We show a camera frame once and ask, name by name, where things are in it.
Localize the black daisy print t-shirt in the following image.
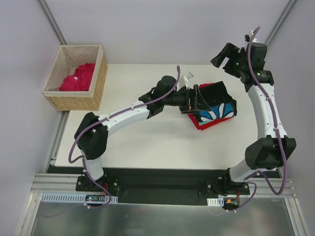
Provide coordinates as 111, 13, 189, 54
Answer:
196, 81, 238, 122

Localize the red t-shirt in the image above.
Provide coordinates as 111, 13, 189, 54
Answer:
187, 83, 234, 131

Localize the wicker basket with liner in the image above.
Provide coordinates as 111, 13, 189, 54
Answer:
42, 45, 108, 111

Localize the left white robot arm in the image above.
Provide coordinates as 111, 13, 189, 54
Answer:
70, 76, 213, 192

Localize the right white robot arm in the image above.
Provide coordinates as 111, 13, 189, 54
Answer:
211, 42, 296, 195

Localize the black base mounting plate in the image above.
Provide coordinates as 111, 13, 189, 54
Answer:
75, 167, 252, 205

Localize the pink t-shirt in basket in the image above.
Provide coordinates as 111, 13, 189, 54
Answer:
59, 63, 95, 91

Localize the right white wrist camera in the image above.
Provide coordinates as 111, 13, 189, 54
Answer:
245, 30, 259, 43

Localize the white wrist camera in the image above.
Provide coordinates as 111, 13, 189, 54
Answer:
245, 30, 259, 43
182, 72, 194, 89

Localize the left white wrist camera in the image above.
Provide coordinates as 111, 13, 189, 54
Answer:
182, 72, 194, 89

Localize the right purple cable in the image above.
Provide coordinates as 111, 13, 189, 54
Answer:
209, 26, 290, 213

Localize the purple cable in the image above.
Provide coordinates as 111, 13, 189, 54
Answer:
209, 26, 290, 213
40, 65, 182, 218

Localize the right aluminium frame post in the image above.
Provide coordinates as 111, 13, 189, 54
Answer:
248, 0, 298, 74

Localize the aluminium frame post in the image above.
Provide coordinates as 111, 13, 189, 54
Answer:
248, 0, 298, 74
37, 0, 67, 45

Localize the right white cable duct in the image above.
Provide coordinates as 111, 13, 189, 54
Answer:
207, 197, 224, 207

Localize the white cable duct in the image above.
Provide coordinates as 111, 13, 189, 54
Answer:
207, 197, 224, 207
41, 193, 118, 205

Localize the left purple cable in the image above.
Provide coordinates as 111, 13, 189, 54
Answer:
40, 65, 182, 218

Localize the left aluminium frame post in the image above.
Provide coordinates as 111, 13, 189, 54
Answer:
37, 0, 67, 45

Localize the left white cable duct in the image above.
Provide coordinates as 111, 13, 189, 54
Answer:
41, 193, 118, 205

